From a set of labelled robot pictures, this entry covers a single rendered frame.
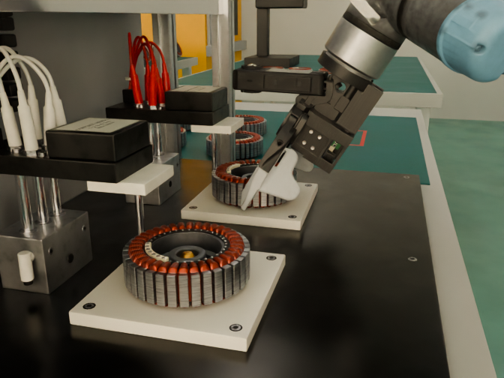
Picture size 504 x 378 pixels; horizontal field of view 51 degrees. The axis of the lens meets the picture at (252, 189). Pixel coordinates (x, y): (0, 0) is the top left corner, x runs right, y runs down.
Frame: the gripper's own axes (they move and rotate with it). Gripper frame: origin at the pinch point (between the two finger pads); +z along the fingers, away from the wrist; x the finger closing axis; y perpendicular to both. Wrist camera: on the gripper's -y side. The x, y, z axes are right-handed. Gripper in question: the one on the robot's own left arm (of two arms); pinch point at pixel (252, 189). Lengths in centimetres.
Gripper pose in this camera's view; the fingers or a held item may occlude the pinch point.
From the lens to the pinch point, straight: 69.7
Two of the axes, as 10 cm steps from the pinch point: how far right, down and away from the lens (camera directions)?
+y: 8.4, 5.4, -0.5
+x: 2.5, -3.0, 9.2
